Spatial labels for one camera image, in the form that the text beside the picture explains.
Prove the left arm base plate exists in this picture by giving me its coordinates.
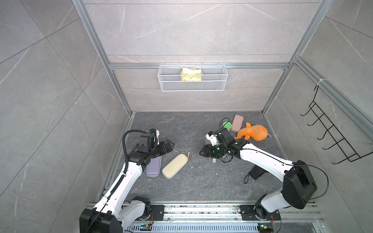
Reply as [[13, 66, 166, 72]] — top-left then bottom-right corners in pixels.
[[138, 204, 165, 221]]

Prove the green lidded small jar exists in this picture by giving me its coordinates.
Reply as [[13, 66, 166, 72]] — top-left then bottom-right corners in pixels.
[[222, 121, 232, 131]]

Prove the black wall hook rack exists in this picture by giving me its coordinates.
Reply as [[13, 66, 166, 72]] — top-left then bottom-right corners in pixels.
[[300, 85, 373, 165]]

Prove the yellow packet in basket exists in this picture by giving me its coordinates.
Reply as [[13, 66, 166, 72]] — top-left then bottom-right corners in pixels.
[[181, 68, 202, 82]]

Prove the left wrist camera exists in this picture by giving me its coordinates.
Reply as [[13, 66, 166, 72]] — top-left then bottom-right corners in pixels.
[[147, 128, 160, 145]]

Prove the purple-lined grey sleeve case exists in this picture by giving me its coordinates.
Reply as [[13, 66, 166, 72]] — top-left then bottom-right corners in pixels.
[[146, 156, 162, 178]]

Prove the pink rectangular case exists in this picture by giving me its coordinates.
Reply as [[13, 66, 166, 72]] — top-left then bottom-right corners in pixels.
[[231, 115, 244, 133]]

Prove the white wire wall basket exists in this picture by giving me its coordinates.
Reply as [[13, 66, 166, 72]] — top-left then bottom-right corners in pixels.
[[157, 64, 228, 92]]

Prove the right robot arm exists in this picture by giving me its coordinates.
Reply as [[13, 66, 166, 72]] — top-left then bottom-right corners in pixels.
[[199, 127, 318, 220]]

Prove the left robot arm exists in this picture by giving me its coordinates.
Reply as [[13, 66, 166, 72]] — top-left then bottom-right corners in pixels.
[[79, 129, 175, 233]]

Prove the aluminium front rail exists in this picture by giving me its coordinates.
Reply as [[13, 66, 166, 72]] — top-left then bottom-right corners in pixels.
[[123, 202, 328, 233]]

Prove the orange whale plush toy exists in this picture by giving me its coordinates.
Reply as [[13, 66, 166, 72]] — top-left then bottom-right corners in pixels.
[[235, 122, 268, 141]]

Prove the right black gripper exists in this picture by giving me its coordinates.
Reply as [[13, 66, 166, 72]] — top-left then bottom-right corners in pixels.
[[199, 144, 226, 158]]

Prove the black folded umbrella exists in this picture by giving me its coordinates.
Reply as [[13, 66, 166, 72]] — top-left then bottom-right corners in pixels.
[[244, 165, 267, 184]]

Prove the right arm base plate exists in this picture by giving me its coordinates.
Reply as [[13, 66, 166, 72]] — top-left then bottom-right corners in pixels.
[[237, 204, 281, 221]]

